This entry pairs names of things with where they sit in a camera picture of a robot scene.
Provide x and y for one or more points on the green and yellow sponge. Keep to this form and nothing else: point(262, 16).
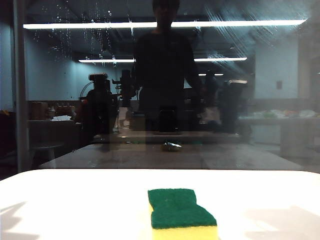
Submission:
point(180, 210)

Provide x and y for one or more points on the round grey stool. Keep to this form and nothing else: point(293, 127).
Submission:
point(47, 146)

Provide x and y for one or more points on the large glass pane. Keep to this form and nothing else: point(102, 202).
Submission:
point(275, 80)

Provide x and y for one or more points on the grey vertical frame post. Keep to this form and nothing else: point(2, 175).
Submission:
point(21, 87)

